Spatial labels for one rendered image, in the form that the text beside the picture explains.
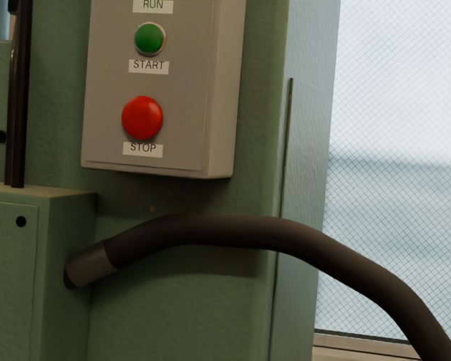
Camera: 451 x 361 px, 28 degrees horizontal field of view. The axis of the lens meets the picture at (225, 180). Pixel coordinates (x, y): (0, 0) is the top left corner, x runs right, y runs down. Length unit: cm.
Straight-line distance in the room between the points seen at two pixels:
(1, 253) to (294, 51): 27
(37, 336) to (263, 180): 20
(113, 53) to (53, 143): 12
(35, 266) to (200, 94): 17
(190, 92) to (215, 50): 3
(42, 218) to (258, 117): 17
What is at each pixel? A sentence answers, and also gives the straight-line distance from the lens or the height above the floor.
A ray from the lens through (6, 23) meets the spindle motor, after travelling 92.
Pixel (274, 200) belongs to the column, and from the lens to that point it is 68.
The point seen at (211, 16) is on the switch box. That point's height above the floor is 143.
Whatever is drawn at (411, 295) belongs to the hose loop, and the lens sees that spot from 62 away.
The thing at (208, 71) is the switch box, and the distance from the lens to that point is 62.
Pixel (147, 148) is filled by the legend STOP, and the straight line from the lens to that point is 63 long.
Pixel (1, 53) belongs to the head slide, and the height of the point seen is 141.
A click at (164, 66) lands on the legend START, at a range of 63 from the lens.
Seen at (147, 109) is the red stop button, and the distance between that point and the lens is 62.
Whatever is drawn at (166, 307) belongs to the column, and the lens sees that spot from 70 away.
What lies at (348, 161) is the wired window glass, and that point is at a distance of 214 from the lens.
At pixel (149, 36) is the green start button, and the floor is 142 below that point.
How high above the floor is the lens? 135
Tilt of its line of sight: 3 degrees down
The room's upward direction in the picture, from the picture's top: 4 degrees clockwise
